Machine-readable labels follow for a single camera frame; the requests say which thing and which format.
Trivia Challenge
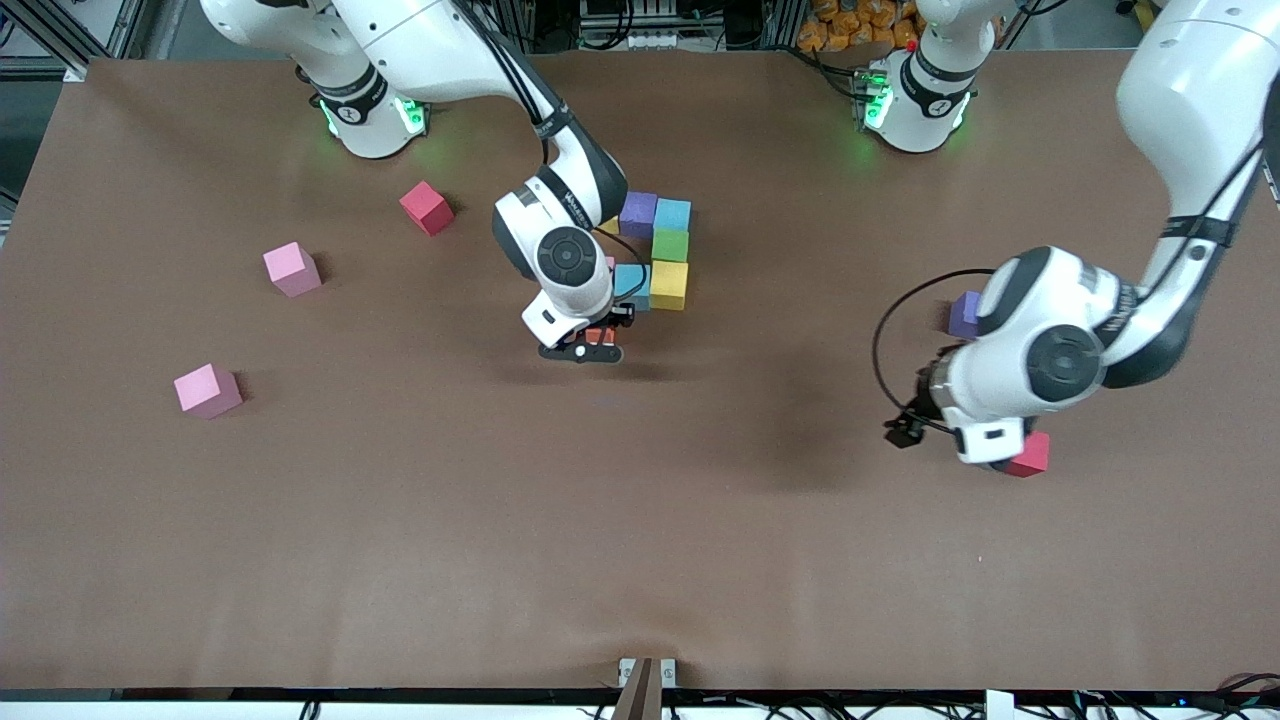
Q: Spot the small metal bracket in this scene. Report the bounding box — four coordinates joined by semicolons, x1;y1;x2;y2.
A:
618;657;677;689

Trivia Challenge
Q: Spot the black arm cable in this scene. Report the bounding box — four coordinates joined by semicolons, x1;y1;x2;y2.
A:
871;130;1271;433
455;0;651;301

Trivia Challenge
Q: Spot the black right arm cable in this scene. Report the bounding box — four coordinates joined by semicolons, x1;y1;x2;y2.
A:
455;0;651;301

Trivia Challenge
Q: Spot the purple foam cube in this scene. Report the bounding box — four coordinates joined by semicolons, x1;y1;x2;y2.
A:
619;190;660;240
947;291;986;341

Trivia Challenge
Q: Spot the black cable bundle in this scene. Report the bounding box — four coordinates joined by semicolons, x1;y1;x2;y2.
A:
580;690;1280;720

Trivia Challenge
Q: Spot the aluminium frame profile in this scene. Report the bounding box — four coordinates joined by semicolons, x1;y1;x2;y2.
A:
0;0;151;83

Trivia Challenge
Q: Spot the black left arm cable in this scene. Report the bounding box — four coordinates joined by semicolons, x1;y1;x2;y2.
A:
871;130;1271;433

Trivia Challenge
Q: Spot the grey electrical equipment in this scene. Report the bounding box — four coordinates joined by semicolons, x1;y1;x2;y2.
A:
575;0;686;53

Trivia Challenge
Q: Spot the brown table mat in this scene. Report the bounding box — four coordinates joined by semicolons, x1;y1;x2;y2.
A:
0;50;1280;693

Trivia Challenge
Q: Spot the red foam cube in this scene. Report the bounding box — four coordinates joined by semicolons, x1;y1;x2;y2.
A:
1000;430;1052;479
399;180;456;237

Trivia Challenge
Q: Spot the pile of orange objects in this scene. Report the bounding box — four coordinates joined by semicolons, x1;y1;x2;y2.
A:
797;0;926;53

